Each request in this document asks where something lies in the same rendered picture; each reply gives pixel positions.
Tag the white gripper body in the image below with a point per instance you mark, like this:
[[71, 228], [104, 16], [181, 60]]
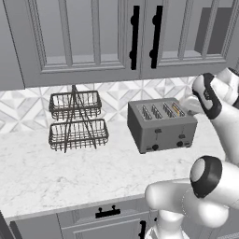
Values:
[[190, 104]]

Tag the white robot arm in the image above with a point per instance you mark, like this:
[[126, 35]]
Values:
[[186, 199]]

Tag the bread slice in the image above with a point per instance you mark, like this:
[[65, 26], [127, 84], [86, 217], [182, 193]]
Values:
[[177, 109]]

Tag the black toaster lever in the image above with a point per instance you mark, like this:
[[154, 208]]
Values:
[[158, 130], [182, 136]]

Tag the grey four-slot toaster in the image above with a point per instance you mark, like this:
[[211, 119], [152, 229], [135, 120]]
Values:
[[161, 130]]

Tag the black toaster knob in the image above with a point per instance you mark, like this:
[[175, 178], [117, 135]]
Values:
[[179, 143], [155, 147]]

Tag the grey base cupboard door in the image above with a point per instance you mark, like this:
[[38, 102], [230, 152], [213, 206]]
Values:
[[37, 227], [105, 229]]

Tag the grey drawer front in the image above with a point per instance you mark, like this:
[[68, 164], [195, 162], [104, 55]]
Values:
[[81, 214]]

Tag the grey cupboard side panel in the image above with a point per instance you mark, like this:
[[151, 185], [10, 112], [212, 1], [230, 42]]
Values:
[[11, 46]]

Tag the grey wall cupboard door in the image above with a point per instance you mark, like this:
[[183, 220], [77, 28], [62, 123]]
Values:
[[81, 37], [186, 34]]

